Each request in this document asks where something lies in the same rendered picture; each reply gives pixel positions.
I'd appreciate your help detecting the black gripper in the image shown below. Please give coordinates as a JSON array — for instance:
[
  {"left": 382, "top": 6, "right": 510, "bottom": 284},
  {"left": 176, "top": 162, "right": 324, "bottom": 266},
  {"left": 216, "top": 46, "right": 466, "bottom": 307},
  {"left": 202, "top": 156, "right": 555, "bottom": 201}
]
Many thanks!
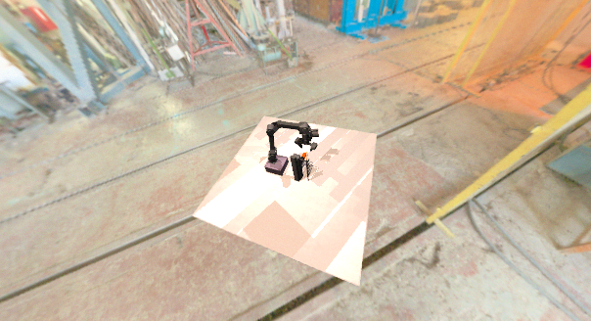
[{"left": 295, "top": 136, "right": 318, "bottom": 152}]

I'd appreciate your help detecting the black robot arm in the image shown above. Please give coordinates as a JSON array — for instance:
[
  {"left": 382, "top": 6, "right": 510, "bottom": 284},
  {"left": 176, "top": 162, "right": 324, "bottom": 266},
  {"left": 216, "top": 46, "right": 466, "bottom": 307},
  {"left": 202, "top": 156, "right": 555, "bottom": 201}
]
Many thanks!
[{"left": 266, "top": 120, "right": 319, "bottom": 164}]

